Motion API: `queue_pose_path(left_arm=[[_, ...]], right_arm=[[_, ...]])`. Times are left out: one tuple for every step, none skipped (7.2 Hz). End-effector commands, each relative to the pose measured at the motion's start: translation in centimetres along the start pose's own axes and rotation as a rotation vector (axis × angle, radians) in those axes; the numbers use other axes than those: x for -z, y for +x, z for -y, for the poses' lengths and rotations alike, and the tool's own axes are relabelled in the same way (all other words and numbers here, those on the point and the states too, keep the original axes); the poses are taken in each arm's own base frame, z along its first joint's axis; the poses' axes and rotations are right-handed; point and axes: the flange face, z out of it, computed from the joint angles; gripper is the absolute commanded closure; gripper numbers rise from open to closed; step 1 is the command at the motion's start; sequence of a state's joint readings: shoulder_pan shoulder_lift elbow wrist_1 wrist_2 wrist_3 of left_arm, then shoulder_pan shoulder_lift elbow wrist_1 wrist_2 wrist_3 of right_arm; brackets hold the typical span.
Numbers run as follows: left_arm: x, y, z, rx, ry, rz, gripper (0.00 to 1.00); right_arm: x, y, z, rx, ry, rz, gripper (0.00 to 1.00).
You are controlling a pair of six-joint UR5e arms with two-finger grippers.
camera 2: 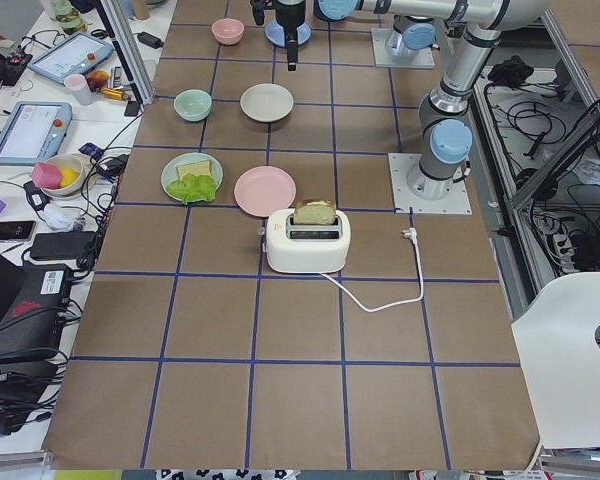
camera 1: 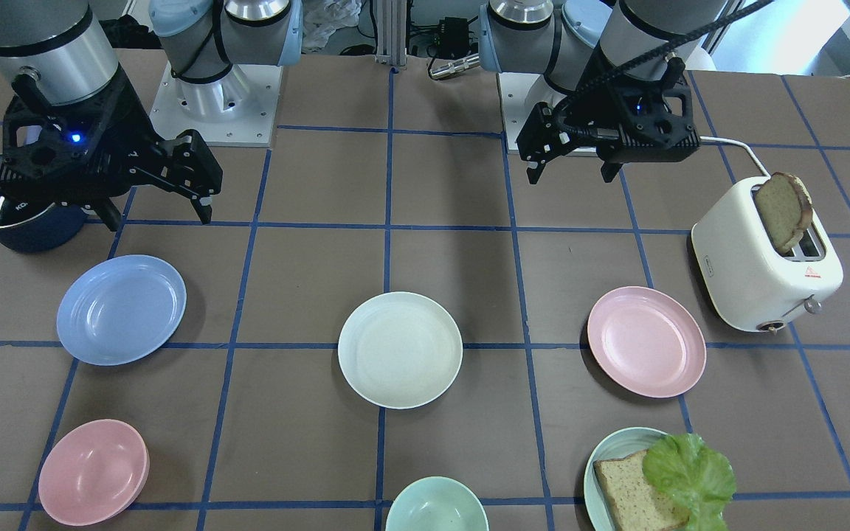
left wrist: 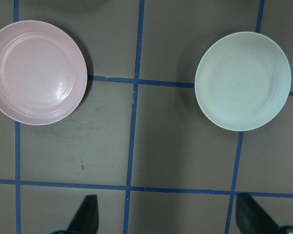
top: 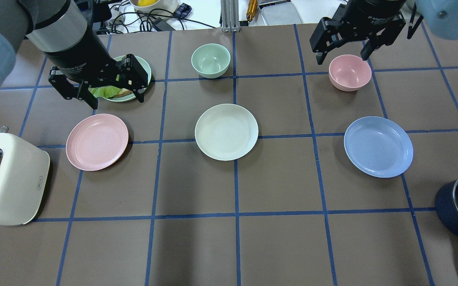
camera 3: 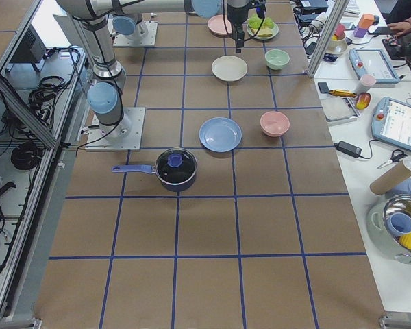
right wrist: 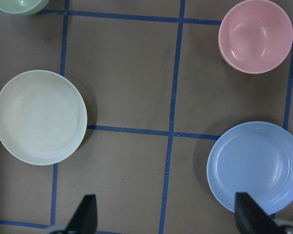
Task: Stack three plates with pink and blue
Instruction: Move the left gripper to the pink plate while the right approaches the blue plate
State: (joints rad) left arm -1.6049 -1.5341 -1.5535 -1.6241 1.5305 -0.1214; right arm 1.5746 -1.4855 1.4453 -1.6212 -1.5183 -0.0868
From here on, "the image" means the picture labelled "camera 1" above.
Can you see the bread slice on plate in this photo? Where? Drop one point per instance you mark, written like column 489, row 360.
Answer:
column 634, row 504

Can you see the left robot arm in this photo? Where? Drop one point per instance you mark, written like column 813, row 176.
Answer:
column 618, row 67

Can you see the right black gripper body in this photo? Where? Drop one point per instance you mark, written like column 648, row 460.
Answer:
column 128, row 122

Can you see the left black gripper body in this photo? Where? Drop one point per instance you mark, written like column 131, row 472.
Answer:
column 586, row 108

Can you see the green lettuce leaf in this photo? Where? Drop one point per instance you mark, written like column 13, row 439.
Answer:
column 692, row 475

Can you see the white plate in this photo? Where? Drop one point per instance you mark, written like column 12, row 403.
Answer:
column 400, row 350

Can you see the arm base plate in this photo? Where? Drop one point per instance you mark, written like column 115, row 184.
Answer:
column 236, row 111
column 518, row 93

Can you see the white toaster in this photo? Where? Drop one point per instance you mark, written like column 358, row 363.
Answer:
column 752, row 286

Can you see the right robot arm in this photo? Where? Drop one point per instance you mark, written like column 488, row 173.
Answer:
column 64, row 45

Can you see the mint green bowl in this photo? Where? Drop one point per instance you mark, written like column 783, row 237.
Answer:
column 436, row 503

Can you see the black power adapter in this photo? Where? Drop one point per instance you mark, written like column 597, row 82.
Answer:
column 452, row 38

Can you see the pink bowl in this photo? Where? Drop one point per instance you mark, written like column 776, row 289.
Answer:
column 94, row 473

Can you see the pink plate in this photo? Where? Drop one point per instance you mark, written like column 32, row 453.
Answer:
column 646, row 341

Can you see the bread slice in toaster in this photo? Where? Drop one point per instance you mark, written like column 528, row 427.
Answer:
column 785, row 209

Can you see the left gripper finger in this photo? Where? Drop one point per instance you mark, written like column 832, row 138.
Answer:
column 610, row 171
column 539, row 141

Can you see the dark blue steel pot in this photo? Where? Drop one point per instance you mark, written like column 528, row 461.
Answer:
column 35, row 227

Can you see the aluminium frame post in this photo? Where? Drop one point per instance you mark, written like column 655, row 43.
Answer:
column 391, row 25

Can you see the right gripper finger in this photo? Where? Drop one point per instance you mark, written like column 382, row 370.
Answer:
column 108, row 212
column 184, row 165

